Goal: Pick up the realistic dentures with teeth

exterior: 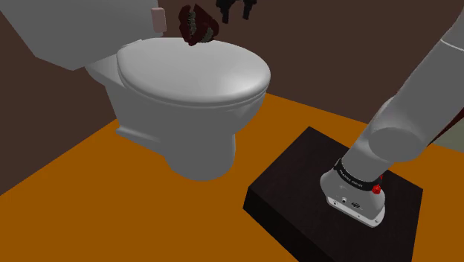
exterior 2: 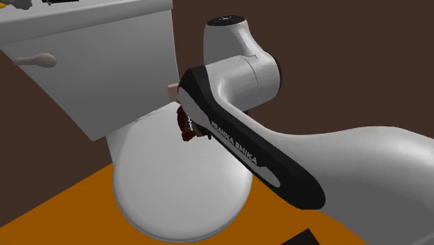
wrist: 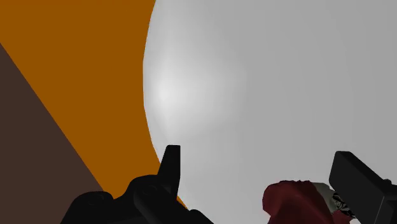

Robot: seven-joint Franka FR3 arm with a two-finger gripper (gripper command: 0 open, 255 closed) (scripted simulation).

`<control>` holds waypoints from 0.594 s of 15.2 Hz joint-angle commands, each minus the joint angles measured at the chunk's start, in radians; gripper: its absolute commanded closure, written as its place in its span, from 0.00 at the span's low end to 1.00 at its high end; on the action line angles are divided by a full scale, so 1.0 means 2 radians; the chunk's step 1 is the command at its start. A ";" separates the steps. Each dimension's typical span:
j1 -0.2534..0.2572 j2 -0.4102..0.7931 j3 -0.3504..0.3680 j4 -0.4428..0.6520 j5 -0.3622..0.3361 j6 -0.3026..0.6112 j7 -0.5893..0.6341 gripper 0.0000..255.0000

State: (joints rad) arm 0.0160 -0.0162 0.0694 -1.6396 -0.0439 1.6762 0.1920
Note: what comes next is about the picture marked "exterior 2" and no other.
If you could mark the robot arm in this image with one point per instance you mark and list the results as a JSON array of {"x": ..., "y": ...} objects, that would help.
[{"x": 356, "y": 169}]

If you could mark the flat black object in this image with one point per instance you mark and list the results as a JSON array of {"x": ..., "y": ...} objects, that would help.
[{"x": 61, "y": 1}]

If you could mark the dark red toothed object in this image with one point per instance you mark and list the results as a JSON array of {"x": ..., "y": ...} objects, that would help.
[{"x": 185, "y": 126}]

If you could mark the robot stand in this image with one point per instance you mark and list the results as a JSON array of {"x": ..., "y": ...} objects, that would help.
[{"x": 302, "y": 239}]

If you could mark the small pink box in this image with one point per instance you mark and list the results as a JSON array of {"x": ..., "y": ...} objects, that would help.
[{"x": 173, "y": 91}]

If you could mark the white toilet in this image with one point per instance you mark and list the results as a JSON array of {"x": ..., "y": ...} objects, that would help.
[{"x": 169, "y": 183}]

